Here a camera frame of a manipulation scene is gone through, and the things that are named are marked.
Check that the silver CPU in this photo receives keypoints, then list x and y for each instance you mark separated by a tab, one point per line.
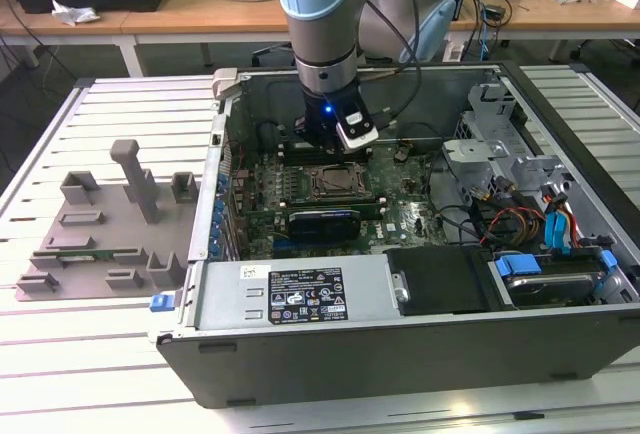
341	180

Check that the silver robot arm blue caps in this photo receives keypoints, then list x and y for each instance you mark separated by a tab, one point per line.
320	29

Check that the CPU socket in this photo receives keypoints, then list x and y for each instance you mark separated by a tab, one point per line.
371	193

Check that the round coin cell battery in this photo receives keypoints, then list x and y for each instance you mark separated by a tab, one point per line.
401	156

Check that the black graphics card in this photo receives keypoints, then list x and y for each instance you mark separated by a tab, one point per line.
325	226

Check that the green motherboard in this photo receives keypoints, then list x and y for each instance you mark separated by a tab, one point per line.
405	189

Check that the blue expansion slot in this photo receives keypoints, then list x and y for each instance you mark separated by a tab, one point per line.
282	243

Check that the silver finned chipset heatsink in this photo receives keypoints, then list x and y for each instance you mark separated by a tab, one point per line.
424	216

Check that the grey metal disk bay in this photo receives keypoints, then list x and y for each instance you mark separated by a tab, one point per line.
465	151

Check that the grey power supply unit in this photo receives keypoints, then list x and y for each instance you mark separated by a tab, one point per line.
225	294

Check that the black power adapter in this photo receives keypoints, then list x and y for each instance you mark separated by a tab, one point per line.
494	13

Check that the black plastic drive shroud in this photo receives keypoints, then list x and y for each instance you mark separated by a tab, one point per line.
440	279

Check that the grey plastic parts rack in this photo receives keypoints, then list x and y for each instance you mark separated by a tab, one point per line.
110	234

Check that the blue case release latch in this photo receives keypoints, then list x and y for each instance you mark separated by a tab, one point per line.
161	303

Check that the hard disk blue carrier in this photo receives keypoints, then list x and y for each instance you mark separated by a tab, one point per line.
520	266

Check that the crumpled white plastic wrap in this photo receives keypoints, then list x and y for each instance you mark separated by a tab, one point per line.
75	13

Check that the black open PC case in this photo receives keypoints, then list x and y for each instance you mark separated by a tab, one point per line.
400	364

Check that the green RAM stick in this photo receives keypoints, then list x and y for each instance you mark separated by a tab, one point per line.
90	256

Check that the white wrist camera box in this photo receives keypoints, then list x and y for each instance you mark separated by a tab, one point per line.
357	136

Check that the white plastic bracket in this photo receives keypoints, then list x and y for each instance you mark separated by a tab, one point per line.
456	51

